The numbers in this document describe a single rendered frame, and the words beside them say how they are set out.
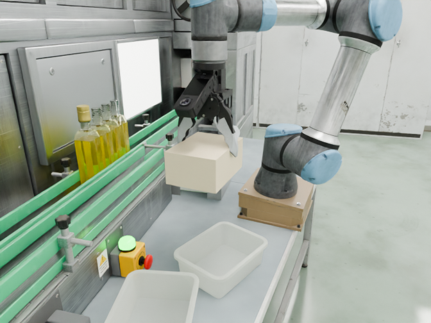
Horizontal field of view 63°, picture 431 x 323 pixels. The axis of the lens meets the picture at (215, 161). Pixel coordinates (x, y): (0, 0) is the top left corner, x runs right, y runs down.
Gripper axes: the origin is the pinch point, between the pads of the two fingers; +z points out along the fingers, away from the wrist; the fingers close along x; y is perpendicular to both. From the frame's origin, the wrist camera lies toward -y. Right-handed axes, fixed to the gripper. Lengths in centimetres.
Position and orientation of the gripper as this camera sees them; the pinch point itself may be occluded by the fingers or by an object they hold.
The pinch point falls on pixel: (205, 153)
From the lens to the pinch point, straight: 80.1
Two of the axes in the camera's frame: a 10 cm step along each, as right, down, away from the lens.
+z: 0.0, 9.3, 3.6
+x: -9.2, -1.5, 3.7
